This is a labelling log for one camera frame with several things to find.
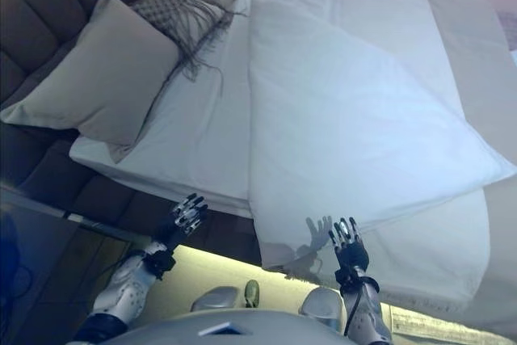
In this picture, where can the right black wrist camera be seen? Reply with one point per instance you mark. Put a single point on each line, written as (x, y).
(355, 276)

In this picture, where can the beige bedspread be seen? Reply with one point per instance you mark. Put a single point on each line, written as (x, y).
(497, 38)

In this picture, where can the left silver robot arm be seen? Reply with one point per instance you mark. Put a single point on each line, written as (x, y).
(121, 292)

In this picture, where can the woven fringed cushion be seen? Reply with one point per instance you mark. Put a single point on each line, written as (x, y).
(169, 5)

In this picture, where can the robot leg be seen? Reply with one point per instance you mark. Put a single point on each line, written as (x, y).
(216, 298)
(321, 302)

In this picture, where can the white smooth duvet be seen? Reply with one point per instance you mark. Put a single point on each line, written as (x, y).
(343, 98)

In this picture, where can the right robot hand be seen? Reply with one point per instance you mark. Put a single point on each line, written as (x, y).
(351, 252)

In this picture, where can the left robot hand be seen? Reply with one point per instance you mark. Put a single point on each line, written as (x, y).
(179, 224)

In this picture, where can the tufted upholstered headboard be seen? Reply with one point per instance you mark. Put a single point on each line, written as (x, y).
(40, 9)

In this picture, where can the large plain beige pillow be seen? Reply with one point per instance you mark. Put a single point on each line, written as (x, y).
(105, 70)

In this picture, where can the right robot leg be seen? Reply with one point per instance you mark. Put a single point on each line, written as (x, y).
(321, 302)

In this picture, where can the grey robot torso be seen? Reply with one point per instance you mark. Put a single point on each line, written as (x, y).
(242, 326)

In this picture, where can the white fitted sheet mattress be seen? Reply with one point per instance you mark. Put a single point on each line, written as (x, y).
(202, 127)

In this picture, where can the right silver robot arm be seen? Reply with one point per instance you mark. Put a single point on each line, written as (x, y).
(367, 312)

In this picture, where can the wooden nightstand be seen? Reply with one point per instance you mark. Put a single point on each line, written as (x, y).
(64, 264)

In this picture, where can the left robot leg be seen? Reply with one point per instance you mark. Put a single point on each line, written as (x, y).
(216, 298)

